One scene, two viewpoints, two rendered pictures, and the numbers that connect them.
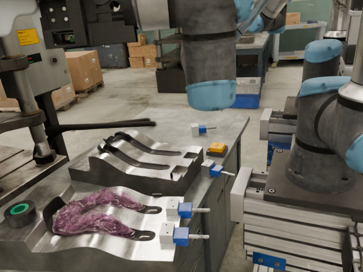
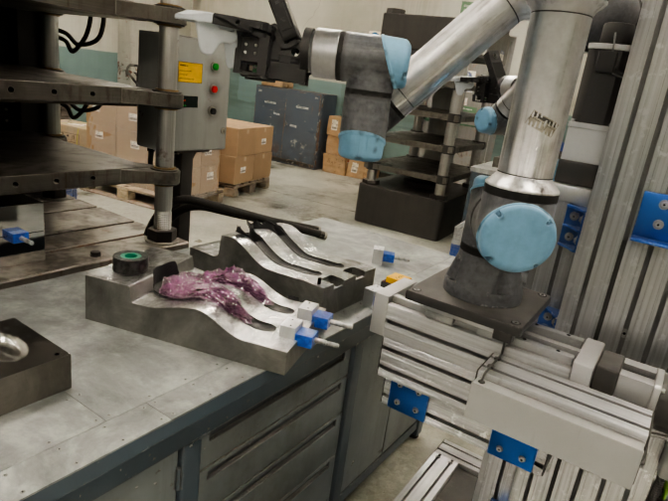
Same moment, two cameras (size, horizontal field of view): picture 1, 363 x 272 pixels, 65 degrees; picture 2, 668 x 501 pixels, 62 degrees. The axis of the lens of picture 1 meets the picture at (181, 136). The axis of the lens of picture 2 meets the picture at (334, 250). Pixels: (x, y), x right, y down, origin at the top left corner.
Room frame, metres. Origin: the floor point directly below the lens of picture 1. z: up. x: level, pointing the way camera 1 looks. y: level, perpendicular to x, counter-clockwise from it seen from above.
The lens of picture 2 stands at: (-0.49, -0.14, 1.41)
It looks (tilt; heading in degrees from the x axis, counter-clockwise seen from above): 17 degrees down; 7
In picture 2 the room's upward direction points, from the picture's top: 8 degrees clockwise
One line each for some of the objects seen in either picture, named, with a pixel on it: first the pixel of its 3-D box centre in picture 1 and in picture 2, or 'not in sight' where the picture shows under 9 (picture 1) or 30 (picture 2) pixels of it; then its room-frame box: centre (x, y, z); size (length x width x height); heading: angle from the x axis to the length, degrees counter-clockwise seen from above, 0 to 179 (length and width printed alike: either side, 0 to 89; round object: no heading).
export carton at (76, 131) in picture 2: not in sight; (83, 142); (5.23, 3.48, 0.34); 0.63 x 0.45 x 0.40; 69
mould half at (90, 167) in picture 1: (135, 158); (280, 258); (1.04, 0.20, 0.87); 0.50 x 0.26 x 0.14; 64
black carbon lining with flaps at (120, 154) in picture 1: (135, 149); (284, 246); (1.02, 0.19, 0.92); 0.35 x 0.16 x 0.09; 64
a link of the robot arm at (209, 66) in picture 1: (208, 68); (364, 124); (0.44, -0.05, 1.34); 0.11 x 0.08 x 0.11; 1
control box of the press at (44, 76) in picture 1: (57, 145); (178, 231); (1.53, 0.73, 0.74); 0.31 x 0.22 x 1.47; 154
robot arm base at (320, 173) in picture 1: (321, 155); (486, 268); (0.56, -0.31, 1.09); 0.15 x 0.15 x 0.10
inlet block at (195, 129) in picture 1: (203, 128); (391, 256); (1.37, -0.12, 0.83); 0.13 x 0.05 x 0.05; 92
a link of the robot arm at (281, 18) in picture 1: (274, 20); not in sight; (1.29, -0.44, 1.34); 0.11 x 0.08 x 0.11; 130
